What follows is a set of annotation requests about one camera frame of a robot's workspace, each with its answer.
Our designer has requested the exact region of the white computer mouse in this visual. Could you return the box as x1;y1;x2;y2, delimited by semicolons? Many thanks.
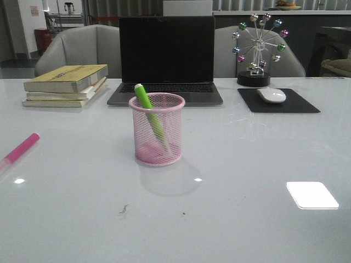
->
257;87;286;104

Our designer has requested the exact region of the grey armchair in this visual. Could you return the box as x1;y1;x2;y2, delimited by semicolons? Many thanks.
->
35;25;122;78
213;26;305;78

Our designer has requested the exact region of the pink mesh pen holder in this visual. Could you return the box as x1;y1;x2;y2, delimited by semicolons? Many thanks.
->
129;93;185;166

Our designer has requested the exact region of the dark side table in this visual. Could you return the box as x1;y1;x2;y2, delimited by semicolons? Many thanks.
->
306;26;350;77

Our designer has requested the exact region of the ferris wheel desk ornament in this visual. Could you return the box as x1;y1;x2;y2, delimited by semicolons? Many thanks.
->
232;13;286;87

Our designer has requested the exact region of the white box behind laptop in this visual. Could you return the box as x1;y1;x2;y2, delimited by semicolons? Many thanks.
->
163;1;213;16

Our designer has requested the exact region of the fruit bowl on counter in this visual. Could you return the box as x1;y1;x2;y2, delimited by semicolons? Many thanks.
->
275;0;301;11

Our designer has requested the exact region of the right grey armchair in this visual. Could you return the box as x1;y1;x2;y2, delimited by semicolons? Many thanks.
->
213;26;305;78

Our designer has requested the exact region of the dark grey open laptop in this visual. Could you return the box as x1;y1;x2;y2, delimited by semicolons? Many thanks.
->
107;16;223;106

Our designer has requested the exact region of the left grey armchair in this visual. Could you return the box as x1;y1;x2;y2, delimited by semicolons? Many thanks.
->
35;25;122;78

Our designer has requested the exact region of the cream book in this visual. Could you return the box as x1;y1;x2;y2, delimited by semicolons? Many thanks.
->
26;77;106;100
22;92;98;107

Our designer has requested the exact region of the red bin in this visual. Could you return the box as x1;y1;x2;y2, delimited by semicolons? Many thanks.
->
34;28;52;55

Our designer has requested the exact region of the olive cushion at right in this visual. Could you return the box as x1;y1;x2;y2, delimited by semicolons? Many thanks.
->
321;59;350;77

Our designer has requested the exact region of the green highlighter pen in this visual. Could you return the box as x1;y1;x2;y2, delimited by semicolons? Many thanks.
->
134;83;171;153

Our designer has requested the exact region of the black mouse pad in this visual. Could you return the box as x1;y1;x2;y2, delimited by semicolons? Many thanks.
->
237;88;321;114

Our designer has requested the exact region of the bottom cream book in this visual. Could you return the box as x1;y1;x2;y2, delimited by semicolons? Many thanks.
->
22;92;98;107

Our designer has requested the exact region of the pink highlighter pen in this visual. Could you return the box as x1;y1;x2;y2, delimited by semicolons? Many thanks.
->
1;133;40;173

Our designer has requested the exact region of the top yellow book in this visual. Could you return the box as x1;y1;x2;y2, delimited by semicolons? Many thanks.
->
24;64;109;93

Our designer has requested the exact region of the middle cream book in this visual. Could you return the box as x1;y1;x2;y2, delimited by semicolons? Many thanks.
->
26;77;106;100

